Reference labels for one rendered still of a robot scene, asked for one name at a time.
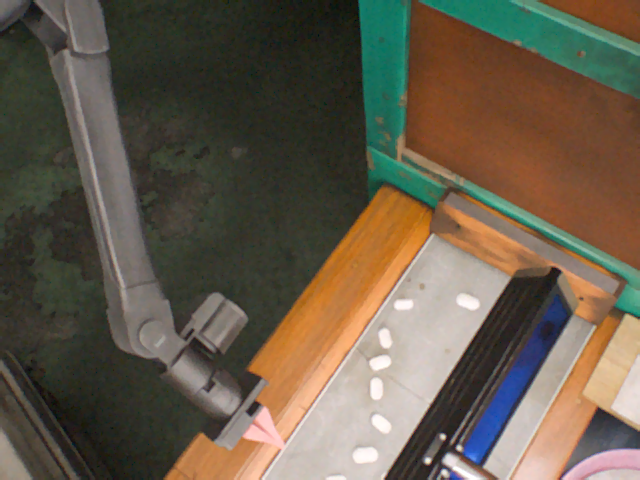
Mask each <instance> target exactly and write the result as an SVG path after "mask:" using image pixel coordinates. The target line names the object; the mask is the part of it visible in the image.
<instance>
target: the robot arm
mask: <svg viewBox="0 0 640 480"><path fill-rule="evenodd" d="M19 18H20V19H21V20H22V21H24V22H25V23H26V25H27V26H28V27H29V28H30V29H31V31H32V32H33V33H34V34H35V35H36V36H37V37H38V38H39V39H40V40H41V41H43V42H44V43H45V45H46V46H47V51H48V55H49V60H50V64H51V68H52V72H53V75H54V78H55V81H56V82H57V84H58V87H60V90H61V94H62V99H63V103H64V106H65V110H66V115H67V120H68V124H69V128H70V133H71V137H72V141H73V146H74V150H75V155H76V159H77V161H78V163H79V168H80V173H81V177H82V181H83V185H84V190H85V195H86V199H87V203H88V207H89V212H90V217H91V221H92V225H93V230H94V234H95V238H96V243H97V247H98V252H100V256H101V261H102V266H103V272H104V285H105V291H106V296H107V301H108V305H109V309H107V313H108V318H109V322H110V327H111V331H112V335H113V339H114V341H115V344H116V345H117V346H118V347H119V348H120V349H121V350H123V351H126V352H129V353H132V354H136V355H139V356H143V357H144V358H146V359H150V360H153V361H156V362H158V365H157V366H158V370H157V375H158V376H159V377H161V378H162V379H163V380H165V381H166V382H167V383H168V384H170V385H171V386H172V387H173V388H176V389H177V390H178V391H179V392H181V393H182V395H183V396H184V397H186V398H187V399H188V400H189V401H191V402H192V403H193V404H194V405H196V406H197V407H198V408H200V409H202V410H203V411H204V412H205V413H207V414H208V415H209V418H208V419H207V421H206V423H205V424H204V425H203V426H202V428H201V430H199V431H201V432H202V433H203V434H204V435H205V436H207V437H208V438H209V439H210V440H211V441H213V442H214V443H215V445H217V446H218V447H219V448H221V447H223V448H224V449H227V450H228V451H231V450H233V448H234V447H235V446H236V443H237V442H238V441H239V439H240V438H241V437H243V438H246V439H253V440H258V441H264V442H268V443H270V444H272V445H274V447H278V448H280V449H282V450H283V449H284V448H285V443H284V442H283V440H282V439H281V437H280V436H279V434H278V433H277V431H275V429H274V426H273V424H272V420H271V417H270V415H269V412H268V410H267V408H266V407H265V406H264V405H262V404H261V403H260V402H258V401H256V398H257V396H258V395H259V393H260V392H261V391H262V389H263V388H264V387H265V386H268V385H269V382H268V381H266V380H265V379H264V378H263V377H261V376H259V375H257V374H255V373H253V371H250V370H247V369H246V370H245V371H244V373H243V374H242V375H241V376H240V378H239V379H238V380H236V379H234V378H233V377H232V376H231V375H230V374H228V373H227V372H226V370H225V369H224V368H221V367H220V366H219V365H218V364H217V363H215V362H214V361H213V360H212V359H211V358H209V357H208V356H207V355H206V354H205V353H203V352H202V351H201V350H200V349H199V348H196V347H195V346H194V344H193V343H192V342H190V340H191V341H193V342H194V343H195V344H196V346H198V347H200V348H201V349H202V350H204V351H205V352H207V353H209V354H211V355H214V354H217V355H220V356H221V355H222V354H224V353H225V352H226V350H227V349H228V348H229V345H230V344H231V342H232V341H233V340H234V338H235V337H236V336H237V334H238V333H239V332H240V330H241V329H242V327H243V326H244V325H245V323H246V322H247V316H246V315H245V314H244V312H243V311H242V310H241V309H240V308H238V307H237V306H236V305H235V304H233V303H232V302H231V301H229V300H227V299H226V298H224V297H223V296H221V295H220V293H218V292H202V293H201V295H200V296H198V298H197V299H195V300H194V301H193V302H192V304H191V305H190V306H189V307H188V308H187V309H186V310H185V311H184V312H183V313H182V314H181V315H178V316H177V318H176V320H175V321H173V316H172V312H170V307H169V303H168V300H166V299H165V297H164V292H163V288H162V283H161V279H160V276H159V273H158V271H157V269H156V268H155V263H154V260H153V256H152V253H151V249H150V245H149V240H148V235H147V231H145V227H144V222H143V218H142V213H141V208H140V204H139V199H138V195H137V191H136V185H135V181H134V177H133V172H132V168H131V163H130V158H129V154H128V150H127V145H126V141H125V136H123V131H122V127H121V123H120V118H119V113H118V108H117V104H116V100H115V95H114V89H113V84H112V78H111V62H110V56H109V52H108V50H109V49H110V46H109V41H108V37H106V32H105V28H104V13H103V9H102V7H101V5H100V4H99V1H98V0H0V30H3V29H4V28H6V27H8V26H9V25H11V24H12V23H14V22H15V21H16V20H18V19H19ZM253 422H254V423H255V424H256V425H257V426H258V427H259V428H260V429H262V430H263V431H264V432H263V431H262V430H260V429H259V428H258V427H256V426H255V425H253V424H252V423H253Z"/></svg>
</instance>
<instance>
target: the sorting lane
mask: <svg viewBox="0 0 640 480"><path fill-rule="evenodd" d="M511 278H512V277H511V276H508V275H506V274H505V273H503V272H502V271H500V270H498V269H496V268H494V266H493V265H491V264H489V263H487V262H486V261H483V260H481V259H479V258H478V257H476V256H474V255H472V254H470V253H468V252H467V251H465V250H463V249H461V248H458V247H456V246H455V245H453V244H451V243H449V242H448V240H446V239H444V238H442V237H440V236H438V235H436V234H433V233H432V235H431V236H430V237H429V239H428V240H427V243H426V244H425V246H424V247H423V248H422V250H421V251H420V253H419V254H418V256H417V257H416V259H415V260H414V261H413V263H412V264H411V266H410V267H409V270H407V271H406V272H405V274H404V275H403V277H402V278H401V280H400V281H399V282H398V284H397V285H396V287H395V288H394V290H393V291H392V292H391V295H390V296H389V298H388V299H387V301H386V302H385V304H384V305H383V306H382V308H380V309H379V311H378V312H377V314H376V315H375V316H374V318H373V319H372V322H371V323H370V325H369V326H368V327H367V329H366V330H365V332H364V333H363V335H362V336H361V337H360V339H359V340H358V342H357V343H356V345H354V346H353V349H352V350H351V351H350V353H349V354H348V356H347V357H346V359H345V360H344V361H343V363H342V364H341V366H340V367H339V369H338V370H337V371H336V374H335V375H334V377H333V378H332V380H331V381H330V382H329V384H327V385H326V387H325V388H324V390H323V391H322V393H321V394H320V395H319V397H318V399H317V401H316V402H315V404H314V405H313V406H312V408H311V409H310V411H309V412H308V414H307V415H306V416H305V418H304V419H303V421H301V423H300V425H299V426H298V427H297V429H296V430H295V432H294V433H293V435H292V436H291V438H290V439H289V440H288V442H287V443H286V445H285V448H284V449H283V450H282V451H281V453H280V454H279V456H278V457H276V459H275V460H274V461H273V463H272V464H271V466H270V467H269V470H268V471H267V472H266V474H265V475H264V477H263V478H262V480H323V479H324V478H325V477H327V476H336V475H342V476H344V477H345V478H346V480H382V475H383V474H384V473H385V472H388V471H389V468H390V467H391V465H392V464H393V462H394V460H395V459H396V457H397V456H398V454H399V453H400V451H401V449H402V448H403V446H404V444H406V442H407V441H408V439H409V437H410V436H411V434H412V433H413V431H414V430H415V428H416V426H417V425H418V423H419V422H420V419H421V418H422V416H423V414H424V413H425V411H426V410H427V408H428V407H429V405H430V403H431V402H433V400H434V399H435V397H436V395H437V393H438V391H439V390H440V388H441V387H442V385H443V384H444V382H445V380H446V379H447V377H448V376H449V374H450V373H451V371H452V368H453V367H454V365H455V364H456V362H457V361H459V359H460V357H461V356H462V354H463V353H464V351H465V350H466V348H467V346H468V344H469V342H470V341H471V339H472V338H473V336H474V334H475V333H476V331H477V330H478V328H479V327H480V325H481V323H482V322H483V320H485V318H486V316H487V315H488V313H489V311H490V310H491V308H492V307H493V305H494V304H495V302H496V300H497V299H498V297H499V296H500V294H501V292H502V290H503V288H504V287H505V285H506V284H507V282H508V280H509V279H511ZM463 292H464V294H467V295H469V296H472V297H475V298H477V299H478V301H479V307H478V308H477V309H475V310H471V309H469V308H466V307H463V306H461V305H458V304H457V302H456V297H457V296H458V295H459V294H463ZM398 299H411V300H412V301H413V303H414V305H413V307H412V308H411V309H404V310H397V309H396V308H395V307H394V302H395V301H396V300H398ZM595 327H596V326H595V325H593V324H591V323H590V322H588V321H586V320H585V319H583V318H581V317H578V315H576V314H574V313H573V315H572V318H571V319H570V321H569V323H568V325H567V326H566V328H565V330H564V331H563V333H562V335H561V336H560V338H559V340H558V343H557V344H556V346H554V348H553V349H552V351H551V353H550V354H549V356H548V358H547V360H546V361H545V363H544V365H543V366H542V369H541V371H540V372H539V374H538V376H537V378H536V379H535V381H534V383H533V384H532V386H531V388H529V389H528V391H527V394H526V395H525V397H524V399H523V401H522V402H521V404H520V406H519V407H518V409H517V411H516V412H515V414H514V416H513V419H512V420H511V422H510V424H509V425H508V427H507V429H506V430H505V432H503V434H502V436H501V437H500V439H499V442H498V443H497V445H496V447H495V448H494V450H493V452H492V454H491V455H490V457H489V459H488V460H487V462H486V464H485V466H484V468H485V469H487V470H488V471H490V472H491V473H493V474H494V475H496V476H497V477H499V478H500V479H503V480H509V478H510V476H511V474H512V473H513V471H514V469H515V467H516V466H517V464H518V461H519V459H520V458H521V456H522V454H523V452H524V451H525V449H527V447H528V445H529V444H530V442H531V440H532V437H533V436H534V434H535V432H536V430H537V429H538V427H539V425H540V423H541V422H542V420H543V418H544V417H545V414H546V412H547V410H548V409H549V407H550V405H551V403H553V402H554V400H555V398H556V396H557V395H558V393H559V391H560V388H561V387H562V385H563V383H564V381H565V380H566V378H567V376H568V374H569V373H570V371H571V369H572V367H573V366H574V363H575V361H576V359H578V358H579V356H580V354H581V352H582V351H583V349H584V347H585V345H586V344H587V342H588V339H589V337H590V336H591V334H592V332H593V330H594V329H595ZM384 328H385V329H388V330H389V332H390V335H391V339H392V344H391V347H390V348H387V349H386V348H383V346H382V344H380V341H379V337H378V332H379V330H380V329H384ZM382 355H387V356H389V357H390V359H391V363H390V365H389V366H387V367H384V368H380V369H377V370H374V369H372V368H371V367H370V366H369V362H370V360H371V359H372V358H374V357H378V356H382ZM373 378H378V379H380V380H382V382H383V396H382V398H381V399H379V400H374V399H372V398H371V395H370V382H371V380H372V379H373ZM374 414H381V415H382V416H383V417H384V418H385V419H387V420H388V421H389V423H390V425H391V430H390V432H388V433H382V432H381V431H379V430H378V429H376V428H375V427H374V426H373V425H372V424H371V417H372V415H374ZM358 448H373V449H375V450H376V452H377V458H376V460H375V461H373V462H364V463H357V462H355V461H353V459H352V456H351V455H352V452H353V450H356V449H358Z"/></svg>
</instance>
